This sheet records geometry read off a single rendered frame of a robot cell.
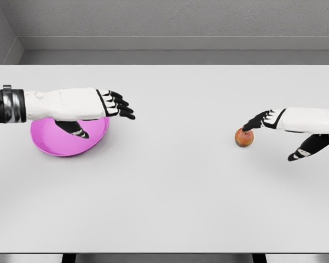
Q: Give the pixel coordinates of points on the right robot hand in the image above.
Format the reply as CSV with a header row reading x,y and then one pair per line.
x,y
298,120

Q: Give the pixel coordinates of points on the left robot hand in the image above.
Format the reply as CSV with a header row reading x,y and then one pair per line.
x,y
82,104

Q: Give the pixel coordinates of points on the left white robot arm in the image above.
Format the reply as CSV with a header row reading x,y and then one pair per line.
x,y
24,105

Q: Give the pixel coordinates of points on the pink plate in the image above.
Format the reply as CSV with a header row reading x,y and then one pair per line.
x,y
63,142

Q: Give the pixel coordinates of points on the red yellow apple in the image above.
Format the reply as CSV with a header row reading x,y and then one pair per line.
x,y
244,139

